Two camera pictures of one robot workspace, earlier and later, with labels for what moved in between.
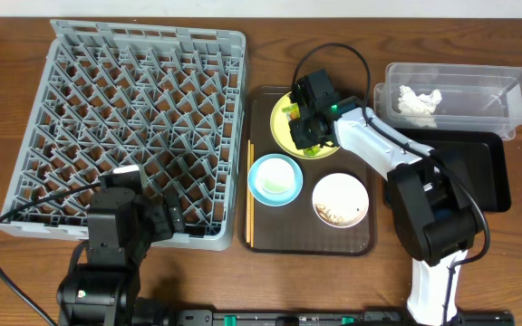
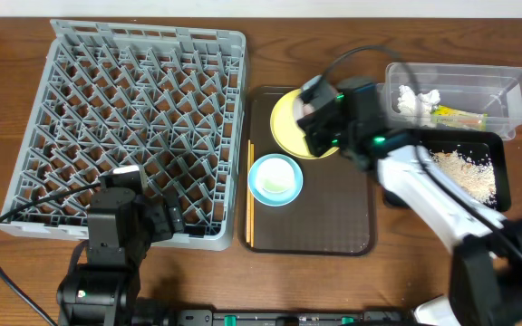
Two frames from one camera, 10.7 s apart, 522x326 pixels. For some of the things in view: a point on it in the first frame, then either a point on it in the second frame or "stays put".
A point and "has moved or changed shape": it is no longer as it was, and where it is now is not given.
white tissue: x=418 y=109 stays put
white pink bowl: x=340 y=200 has moved or changed shape
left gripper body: x=170 y=215 stays put
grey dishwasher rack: x=167 y=98 stays put
